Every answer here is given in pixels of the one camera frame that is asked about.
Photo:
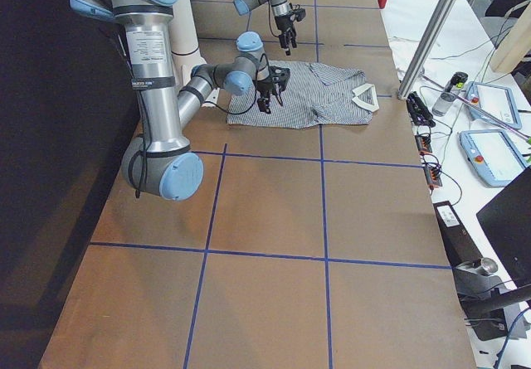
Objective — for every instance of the lower teach pendant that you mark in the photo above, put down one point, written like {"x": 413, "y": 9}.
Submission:
{"x": 492, "y": 155}

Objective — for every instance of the aluminium frame post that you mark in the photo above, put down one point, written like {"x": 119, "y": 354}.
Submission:
{"x": 432, "y": 31}

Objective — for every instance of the black camera stand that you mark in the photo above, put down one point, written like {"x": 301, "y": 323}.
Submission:
{"x": 489, "y": 305}

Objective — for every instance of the black monitor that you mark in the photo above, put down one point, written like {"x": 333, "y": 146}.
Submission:
{"x": 505, "y": 220}

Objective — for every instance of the black box with label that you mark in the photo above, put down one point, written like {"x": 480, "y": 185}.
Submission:
{"x": 457, "y": 241}

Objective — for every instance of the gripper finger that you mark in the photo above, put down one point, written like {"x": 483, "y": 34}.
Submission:
{"x": 292, "y": 39}
{"x": 279, "y": 98}
{"x": 285, "y": 43}

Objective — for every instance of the teach pendant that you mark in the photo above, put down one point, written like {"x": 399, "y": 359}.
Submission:
{"x": 496, "y": 100}
{"x": 492, "y": 155}

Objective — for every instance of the navy white striped polo shirt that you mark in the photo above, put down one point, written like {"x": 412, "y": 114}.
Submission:
{"x": 315, "y": 94}

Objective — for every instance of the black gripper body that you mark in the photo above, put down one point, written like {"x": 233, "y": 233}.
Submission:
{"x": 284, "y": 25}
{"x": 265, "y": 87}

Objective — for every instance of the upper teach pendant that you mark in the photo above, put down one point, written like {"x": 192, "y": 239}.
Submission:
{"x": 496, "y": 100}

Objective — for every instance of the wooden beam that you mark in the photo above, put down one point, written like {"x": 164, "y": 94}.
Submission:
{"x": 514, "y": 47}

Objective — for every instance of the orange black electronics board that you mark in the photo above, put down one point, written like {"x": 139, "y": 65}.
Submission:
{"x": 431, "y": 165}

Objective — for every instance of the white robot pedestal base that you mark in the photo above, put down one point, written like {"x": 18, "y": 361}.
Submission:
{"x": 183, "y": 44}

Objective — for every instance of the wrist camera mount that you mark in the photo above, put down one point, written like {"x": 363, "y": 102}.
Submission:
{"x": 264, "y": 104}
{"x": 298, "y": 14}

